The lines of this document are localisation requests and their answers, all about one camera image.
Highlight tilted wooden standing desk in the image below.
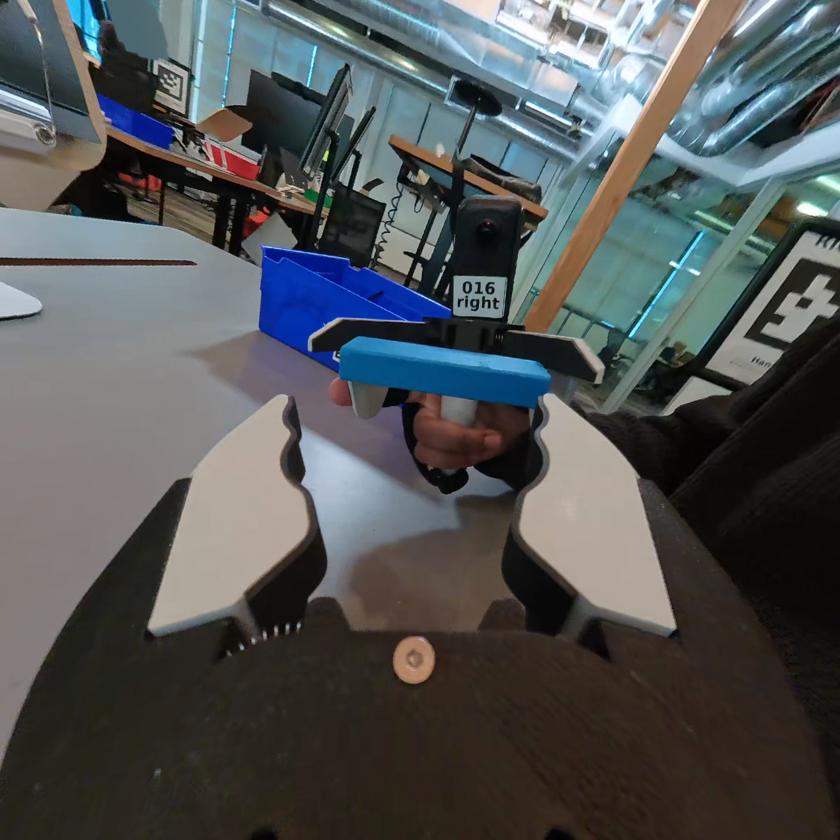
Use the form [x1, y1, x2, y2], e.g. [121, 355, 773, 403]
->
[388, 134, 550, 304]

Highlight framed marker poster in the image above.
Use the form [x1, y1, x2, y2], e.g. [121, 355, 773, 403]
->
[696, 220, 840, 396]

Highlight blue plastic bin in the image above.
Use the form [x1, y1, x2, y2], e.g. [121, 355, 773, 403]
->
[97, 92, 177, 149]

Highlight person's black sweater torso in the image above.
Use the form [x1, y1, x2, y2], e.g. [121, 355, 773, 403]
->
[668, 308, 840, 775]

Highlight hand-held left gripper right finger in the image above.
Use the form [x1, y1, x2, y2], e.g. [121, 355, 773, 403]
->
[504, 394, 679, 642]

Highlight black monitor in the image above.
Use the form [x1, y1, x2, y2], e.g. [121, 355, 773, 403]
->
[246, 69, 330, 173]

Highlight silver ventilation ducts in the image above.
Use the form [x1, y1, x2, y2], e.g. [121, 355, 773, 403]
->
[262, 0, 840, 160]

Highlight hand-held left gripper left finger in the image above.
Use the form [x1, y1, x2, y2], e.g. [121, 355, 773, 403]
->
[147, 395, 328, 642]

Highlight person's right hand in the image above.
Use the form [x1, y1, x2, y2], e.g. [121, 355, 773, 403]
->
[329, 379, 532, 472]

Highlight blue bin with marker sticker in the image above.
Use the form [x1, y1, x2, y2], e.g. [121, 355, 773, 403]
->
[259, 246, 455, 370]

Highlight blue foam block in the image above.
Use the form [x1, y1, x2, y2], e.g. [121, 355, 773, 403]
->
[339, 336, 553, 410]

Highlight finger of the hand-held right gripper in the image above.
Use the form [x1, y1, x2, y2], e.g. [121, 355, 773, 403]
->
[308, 317, 434, 421]
[505, 328, 606, 386]

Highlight long wooden desk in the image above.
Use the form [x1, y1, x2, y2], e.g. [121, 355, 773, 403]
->
[105, 125, 330, 258]

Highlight black mesh office chair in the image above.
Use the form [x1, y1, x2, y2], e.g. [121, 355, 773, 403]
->
[318, 187, 388, 271]

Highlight wooden beam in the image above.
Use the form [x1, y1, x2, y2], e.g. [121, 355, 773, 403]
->
[525, 0, 750, 333]

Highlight red box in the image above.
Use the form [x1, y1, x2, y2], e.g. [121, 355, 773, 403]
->
[203, 141, 265, 182]

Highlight person's right forearm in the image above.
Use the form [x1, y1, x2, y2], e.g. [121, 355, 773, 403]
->
[486, 387, 744, 500]

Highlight coiled black cable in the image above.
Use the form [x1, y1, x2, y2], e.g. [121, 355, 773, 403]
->
[377, 184, 403, 265]

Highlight marker tag on stand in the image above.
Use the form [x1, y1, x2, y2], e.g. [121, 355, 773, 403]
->
[154, 59, 192, 114]

